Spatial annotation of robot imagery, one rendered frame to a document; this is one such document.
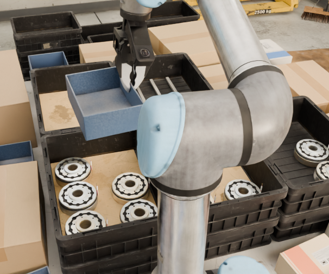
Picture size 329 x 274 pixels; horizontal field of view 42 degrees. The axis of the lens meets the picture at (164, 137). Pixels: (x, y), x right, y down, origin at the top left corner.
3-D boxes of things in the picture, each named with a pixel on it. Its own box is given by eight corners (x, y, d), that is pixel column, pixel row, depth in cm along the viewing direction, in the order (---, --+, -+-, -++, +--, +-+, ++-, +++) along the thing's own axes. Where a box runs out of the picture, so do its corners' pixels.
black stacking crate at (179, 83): (222, 135, 148) (226, 107, 141) (139, 149, 140) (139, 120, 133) (183, 78, 177) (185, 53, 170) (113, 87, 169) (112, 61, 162)
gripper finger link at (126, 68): (124, 83, 114) (127, 51, 109) (130, 94, 110) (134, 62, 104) (112, 83, 113) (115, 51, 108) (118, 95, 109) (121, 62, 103)
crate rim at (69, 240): (182, 220, 104) (182, 214, 103) (57, 249, 96) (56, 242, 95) (139, 126, 134) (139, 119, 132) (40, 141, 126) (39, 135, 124)
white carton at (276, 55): (288, 73, 206) (292, 56, 200) (266, 76, 202) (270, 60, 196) (266, 54, 220) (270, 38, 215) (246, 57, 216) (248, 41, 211)
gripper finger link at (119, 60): (131, 74, 108) (134, 42, 103) (132, 78, 107) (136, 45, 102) (113, 75, 107) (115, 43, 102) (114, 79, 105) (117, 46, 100)
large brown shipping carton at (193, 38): (218, 54, 220) (223, 16, 207) (251, 82, 198) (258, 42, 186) (146, 67, 205) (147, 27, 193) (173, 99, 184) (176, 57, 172)
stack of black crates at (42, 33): (77, 70, 310) (72, 10, 282) (87, 91, 288) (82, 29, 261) (20, 79, 298) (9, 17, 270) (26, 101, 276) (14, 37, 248)
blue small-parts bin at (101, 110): (145, 128, 106) (145, 104, 101) (86, 141, 101) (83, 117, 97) (120, 87, 120) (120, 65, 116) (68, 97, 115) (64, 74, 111)
